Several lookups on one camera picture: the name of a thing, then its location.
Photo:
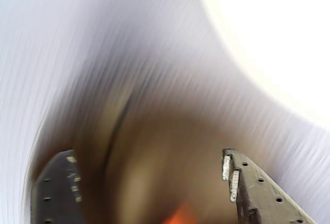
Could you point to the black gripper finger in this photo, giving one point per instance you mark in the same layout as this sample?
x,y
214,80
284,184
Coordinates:
x,y
260,203
56,193

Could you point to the black round metal recipient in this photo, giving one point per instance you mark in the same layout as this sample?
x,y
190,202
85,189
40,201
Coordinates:
x,y
154,152

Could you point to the white round plate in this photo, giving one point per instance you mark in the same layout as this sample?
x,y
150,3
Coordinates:
x,y
270,28

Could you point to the blue woven cloth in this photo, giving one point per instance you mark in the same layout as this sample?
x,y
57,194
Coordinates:
x,y
77,28

